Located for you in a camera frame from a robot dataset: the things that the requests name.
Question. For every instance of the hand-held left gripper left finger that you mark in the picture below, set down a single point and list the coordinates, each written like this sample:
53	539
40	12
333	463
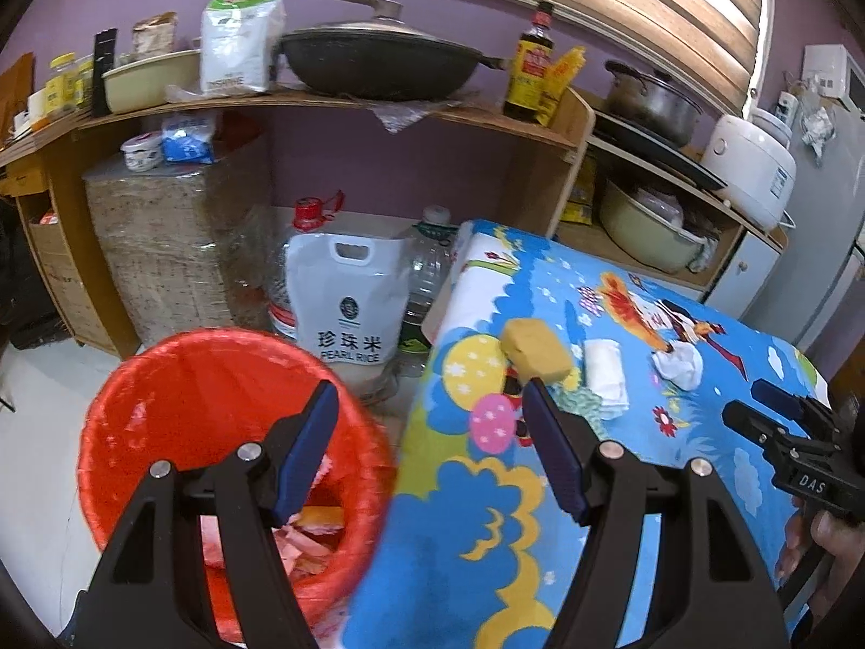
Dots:
304	453

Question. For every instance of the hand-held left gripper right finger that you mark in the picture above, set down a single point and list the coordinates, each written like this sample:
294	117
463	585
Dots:
554	446

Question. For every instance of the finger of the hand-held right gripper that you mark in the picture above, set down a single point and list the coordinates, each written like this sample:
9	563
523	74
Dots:
777	395
750	422

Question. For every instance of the pink foam fruit net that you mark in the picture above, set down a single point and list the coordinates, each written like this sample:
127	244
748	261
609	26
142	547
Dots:
307	546

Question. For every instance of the yellow sponge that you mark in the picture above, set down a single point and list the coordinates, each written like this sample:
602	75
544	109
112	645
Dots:
534	348

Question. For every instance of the red trash bin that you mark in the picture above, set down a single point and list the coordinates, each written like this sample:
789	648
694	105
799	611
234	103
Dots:
203	385

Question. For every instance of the person's right hand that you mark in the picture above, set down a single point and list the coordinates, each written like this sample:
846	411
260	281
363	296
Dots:
841	547

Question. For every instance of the blue printed cartoon blanket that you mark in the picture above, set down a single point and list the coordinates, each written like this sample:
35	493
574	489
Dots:
642	460

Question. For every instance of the folded white paper towel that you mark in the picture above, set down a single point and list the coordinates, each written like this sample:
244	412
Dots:
605	372

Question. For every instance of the white crumpled tissue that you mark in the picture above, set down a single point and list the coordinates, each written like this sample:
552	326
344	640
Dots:
679	366

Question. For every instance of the white cabinet door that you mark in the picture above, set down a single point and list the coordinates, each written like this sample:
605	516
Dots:
736	277

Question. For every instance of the white rice bag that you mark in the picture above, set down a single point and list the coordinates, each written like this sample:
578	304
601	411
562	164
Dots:
351	324

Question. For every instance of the silver foil bag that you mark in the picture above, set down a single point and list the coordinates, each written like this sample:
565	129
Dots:
706	250

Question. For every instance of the grey refrigerator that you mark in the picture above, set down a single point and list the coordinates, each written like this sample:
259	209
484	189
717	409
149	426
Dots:
818	230

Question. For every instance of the light wooden shelf rack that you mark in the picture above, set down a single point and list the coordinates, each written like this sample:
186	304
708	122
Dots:
730	216

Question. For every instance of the pale green basin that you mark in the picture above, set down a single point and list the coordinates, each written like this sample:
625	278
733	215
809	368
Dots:
642	243

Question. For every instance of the green capped clear bottle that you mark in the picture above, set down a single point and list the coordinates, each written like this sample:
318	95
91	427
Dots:
426	270

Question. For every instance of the white rice cooker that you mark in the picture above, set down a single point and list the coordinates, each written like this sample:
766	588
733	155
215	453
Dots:
747	169

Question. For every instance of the red capped clear oil bottle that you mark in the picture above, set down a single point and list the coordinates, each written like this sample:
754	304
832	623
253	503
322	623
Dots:
307	213

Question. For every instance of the plastic wrapped brown bale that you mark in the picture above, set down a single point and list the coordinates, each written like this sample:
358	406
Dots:
169	250

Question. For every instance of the yellow snack packet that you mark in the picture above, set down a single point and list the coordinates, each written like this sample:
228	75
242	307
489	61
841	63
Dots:
581	193

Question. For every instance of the hanging plastic bag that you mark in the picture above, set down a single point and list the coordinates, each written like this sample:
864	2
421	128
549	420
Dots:
818	135

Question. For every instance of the black induction cooktop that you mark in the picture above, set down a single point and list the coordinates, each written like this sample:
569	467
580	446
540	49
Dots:
662	155

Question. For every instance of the white power strip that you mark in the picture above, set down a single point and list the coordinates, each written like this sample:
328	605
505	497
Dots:
787	109

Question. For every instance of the cardboard box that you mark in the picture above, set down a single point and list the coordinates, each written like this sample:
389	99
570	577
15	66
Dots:
57	277

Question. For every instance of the steel cooking pot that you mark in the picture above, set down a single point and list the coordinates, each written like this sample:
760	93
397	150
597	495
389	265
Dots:
652	105

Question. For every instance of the black bag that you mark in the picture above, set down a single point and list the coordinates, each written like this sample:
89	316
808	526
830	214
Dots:
24	284

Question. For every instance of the white box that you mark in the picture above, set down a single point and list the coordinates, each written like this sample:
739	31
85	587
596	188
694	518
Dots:
824	71

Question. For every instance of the blue plastic packet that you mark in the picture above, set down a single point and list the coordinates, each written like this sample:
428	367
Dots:
189	138

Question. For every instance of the white round tub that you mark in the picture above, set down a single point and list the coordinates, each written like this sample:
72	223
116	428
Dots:
142	152

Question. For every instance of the brown wooden counter shelf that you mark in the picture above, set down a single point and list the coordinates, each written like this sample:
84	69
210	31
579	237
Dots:
304	105

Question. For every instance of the crumpled aluminium foil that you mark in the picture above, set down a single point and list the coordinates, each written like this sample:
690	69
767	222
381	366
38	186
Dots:
412	115

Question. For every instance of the yellow noodle packet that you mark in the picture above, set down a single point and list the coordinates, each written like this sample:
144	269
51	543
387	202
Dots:
567	81

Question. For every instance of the dark soy sauce bottle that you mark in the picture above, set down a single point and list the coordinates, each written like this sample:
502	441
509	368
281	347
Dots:
527	74

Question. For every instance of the black wok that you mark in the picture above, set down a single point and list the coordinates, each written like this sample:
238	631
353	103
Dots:
378	74

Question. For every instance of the cream basin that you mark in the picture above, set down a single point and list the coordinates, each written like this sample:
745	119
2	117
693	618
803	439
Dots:
148	84

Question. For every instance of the white flour bag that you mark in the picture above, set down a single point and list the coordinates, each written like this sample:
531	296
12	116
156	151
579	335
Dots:
240	40

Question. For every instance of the black box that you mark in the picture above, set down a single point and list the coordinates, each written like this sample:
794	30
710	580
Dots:
103	74

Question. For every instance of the striped window blind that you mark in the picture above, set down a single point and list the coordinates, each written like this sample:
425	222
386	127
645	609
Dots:
608	0

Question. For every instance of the yellow lidded jar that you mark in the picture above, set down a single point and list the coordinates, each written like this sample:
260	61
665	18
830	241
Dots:
61	81
86	81

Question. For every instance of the glass wok lid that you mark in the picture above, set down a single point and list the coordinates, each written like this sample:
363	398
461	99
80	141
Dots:
365	24

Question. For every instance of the brown paper bag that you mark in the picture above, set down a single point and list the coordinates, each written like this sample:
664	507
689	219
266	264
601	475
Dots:
155	34

